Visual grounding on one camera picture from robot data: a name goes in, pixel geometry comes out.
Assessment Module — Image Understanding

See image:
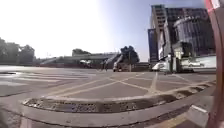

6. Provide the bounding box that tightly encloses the footbridge with stairs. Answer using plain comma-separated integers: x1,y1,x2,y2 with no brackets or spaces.
39,45,141,72

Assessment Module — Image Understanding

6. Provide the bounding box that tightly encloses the grey asphalt road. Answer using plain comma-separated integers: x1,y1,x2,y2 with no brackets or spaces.
0,65,224,128

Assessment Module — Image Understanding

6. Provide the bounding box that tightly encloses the curved metal drain grate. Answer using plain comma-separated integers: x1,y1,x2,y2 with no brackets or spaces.
22,80,217,114

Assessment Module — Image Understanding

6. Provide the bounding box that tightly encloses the tall blue sign tower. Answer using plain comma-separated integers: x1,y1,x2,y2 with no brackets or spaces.
147,28,160,64

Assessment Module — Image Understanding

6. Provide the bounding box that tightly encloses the white car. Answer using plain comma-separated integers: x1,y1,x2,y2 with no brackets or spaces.
151,60,170,72

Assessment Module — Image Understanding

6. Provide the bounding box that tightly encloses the pale concrete kerb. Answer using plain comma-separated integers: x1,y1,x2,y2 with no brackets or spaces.
19,84,218,128

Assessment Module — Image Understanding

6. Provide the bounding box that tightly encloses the small kiosk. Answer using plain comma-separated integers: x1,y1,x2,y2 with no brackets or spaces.
171,41,194,74

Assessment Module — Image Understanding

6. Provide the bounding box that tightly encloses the tall grey building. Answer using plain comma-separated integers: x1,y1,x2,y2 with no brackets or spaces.
149,3,217,64

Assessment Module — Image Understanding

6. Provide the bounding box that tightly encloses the row of trees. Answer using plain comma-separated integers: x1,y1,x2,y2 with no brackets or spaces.
0,37,36,66

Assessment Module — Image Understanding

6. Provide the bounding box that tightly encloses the red pole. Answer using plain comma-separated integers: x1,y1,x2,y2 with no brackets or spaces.
203,0,224,128

